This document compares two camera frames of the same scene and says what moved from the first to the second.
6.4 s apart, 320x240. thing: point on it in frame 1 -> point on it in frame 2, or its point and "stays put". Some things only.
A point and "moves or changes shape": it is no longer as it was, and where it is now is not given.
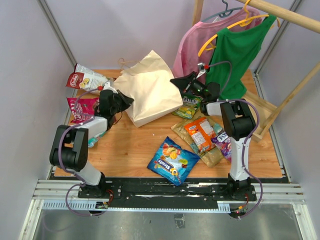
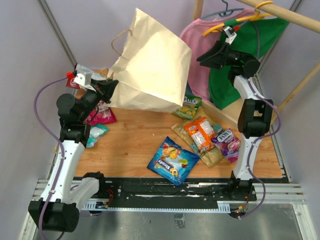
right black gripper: (183, 83) -> (215, 63)
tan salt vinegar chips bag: (210, 157) stays put
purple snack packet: (223, 142) stays put
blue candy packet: (173, 162) stays put
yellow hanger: (247, 21) -> (255, 17)
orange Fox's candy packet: (202, 132) stays put
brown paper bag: (148, 83) moves or changes shape
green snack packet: (190, 104) stays put
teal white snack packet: (92, 140) stays put
